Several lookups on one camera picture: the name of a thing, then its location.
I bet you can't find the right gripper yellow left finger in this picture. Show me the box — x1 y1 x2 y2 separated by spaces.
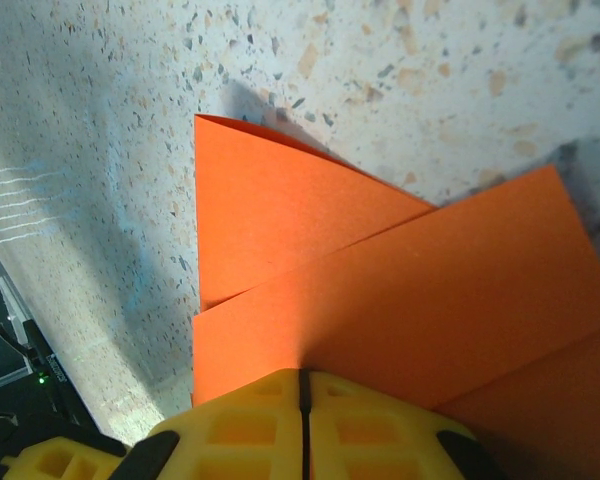
104 367 307 480

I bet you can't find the orange paper sheet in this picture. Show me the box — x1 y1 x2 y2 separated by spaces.
189 113 600 480

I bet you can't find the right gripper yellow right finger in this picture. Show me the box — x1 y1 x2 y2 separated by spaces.
307 368 501 480

